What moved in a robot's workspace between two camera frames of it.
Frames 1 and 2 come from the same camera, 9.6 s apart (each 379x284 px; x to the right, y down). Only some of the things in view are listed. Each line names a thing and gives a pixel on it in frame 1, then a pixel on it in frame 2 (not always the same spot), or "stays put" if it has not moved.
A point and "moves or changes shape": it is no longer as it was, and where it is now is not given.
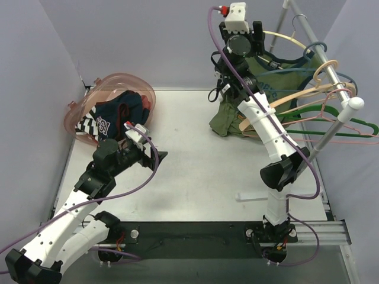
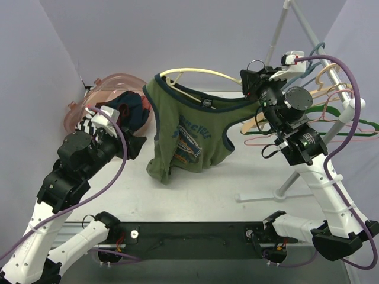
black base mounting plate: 204,239 stays put
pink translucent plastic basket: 100,89 stays put
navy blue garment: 111,116 stays put
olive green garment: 279,79 moves or changes shape
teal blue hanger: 292,61 moves or changes shape
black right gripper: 257,35 to 252,81
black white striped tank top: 87,125 stays put
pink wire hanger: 321,114 to 325,118
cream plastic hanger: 291,39 to 181,70
